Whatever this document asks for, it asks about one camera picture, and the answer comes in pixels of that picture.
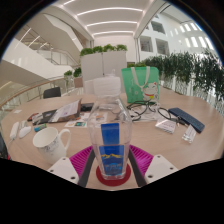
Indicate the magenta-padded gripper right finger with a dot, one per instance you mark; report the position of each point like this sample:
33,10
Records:
160,166

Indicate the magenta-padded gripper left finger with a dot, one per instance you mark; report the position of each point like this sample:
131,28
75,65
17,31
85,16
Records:
63,168

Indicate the clear blue-labelled water bottle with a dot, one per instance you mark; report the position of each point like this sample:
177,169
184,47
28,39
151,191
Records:
110,133

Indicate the white mug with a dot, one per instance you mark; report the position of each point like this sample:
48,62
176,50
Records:
50,143

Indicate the white paper packet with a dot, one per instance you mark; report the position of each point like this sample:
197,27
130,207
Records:
165,125

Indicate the clear plastic packet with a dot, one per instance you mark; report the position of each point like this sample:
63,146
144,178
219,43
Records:
189,133

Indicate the colourful sticker sheet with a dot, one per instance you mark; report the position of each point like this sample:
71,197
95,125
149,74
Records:
76,124

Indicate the green and blue marker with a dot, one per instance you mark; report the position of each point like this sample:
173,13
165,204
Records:
40,127

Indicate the flat round red coaster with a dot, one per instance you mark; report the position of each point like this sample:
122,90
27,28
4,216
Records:
113,182

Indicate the white computer mouse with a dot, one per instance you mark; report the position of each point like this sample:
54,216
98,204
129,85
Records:
25,132

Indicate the clipboard with papers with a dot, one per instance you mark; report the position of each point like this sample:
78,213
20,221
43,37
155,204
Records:
65,112

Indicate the white power strip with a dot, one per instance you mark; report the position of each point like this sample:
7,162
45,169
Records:
14,130

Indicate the small black pouch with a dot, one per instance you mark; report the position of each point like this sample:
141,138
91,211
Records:
87,106

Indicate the black chair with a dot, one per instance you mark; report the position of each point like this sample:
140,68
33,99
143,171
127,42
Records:
52,92

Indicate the glass balcony railing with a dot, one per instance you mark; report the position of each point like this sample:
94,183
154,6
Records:
26,93

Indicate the green tote bag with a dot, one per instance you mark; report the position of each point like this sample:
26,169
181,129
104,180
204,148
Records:
141,85

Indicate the brown planter with plants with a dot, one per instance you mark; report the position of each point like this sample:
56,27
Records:
73,76

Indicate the row of green plants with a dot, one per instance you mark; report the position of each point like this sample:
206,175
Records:
186,71

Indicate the white cabinet with plants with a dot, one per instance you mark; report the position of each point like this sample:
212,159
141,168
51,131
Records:
103,65

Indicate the ceiling light strips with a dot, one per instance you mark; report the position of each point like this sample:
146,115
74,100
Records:
110,20

